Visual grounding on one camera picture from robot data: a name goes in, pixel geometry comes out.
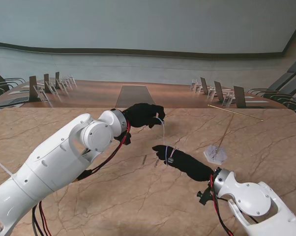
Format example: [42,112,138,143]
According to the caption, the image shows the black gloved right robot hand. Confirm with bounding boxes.
[151,145,217,182]

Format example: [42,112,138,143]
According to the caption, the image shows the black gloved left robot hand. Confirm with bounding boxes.
[122,103,167,129]

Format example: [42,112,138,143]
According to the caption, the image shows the white wired earphone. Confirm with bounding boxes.
[155,117,181,166]

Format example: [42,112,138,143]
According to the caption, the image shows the gold rack with marble base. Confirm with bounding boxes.
[203,104,264,166]

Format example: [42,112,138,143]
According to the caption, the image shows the brown conference table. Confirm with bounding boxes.
[0,79,289,110]

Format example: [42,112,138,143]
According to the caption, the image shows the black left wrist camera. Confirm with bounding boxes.
[115,131,133,146]

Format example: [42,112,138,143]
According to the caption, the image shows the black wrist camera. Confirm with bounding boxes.
[115,131,133,146]
[196,189,214,206]

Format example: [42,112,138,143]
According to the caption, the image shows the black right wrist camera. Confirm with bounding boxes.
[196,189,214,206]

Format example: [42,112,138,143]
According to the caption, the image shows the red black right arm cable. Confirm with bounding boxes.
[209,174,235,236]

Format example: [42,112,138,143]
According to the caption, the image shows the red black arm cable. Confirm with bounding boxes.
[209,174,235,236]
[31,121,133,236]

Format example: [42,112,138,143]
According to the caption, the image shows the red black left arm cable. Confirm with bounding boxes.
[31,121,133,236]

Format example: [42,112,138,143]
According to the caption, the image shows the white cable tie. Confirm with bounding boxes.
[0,162,16,178]

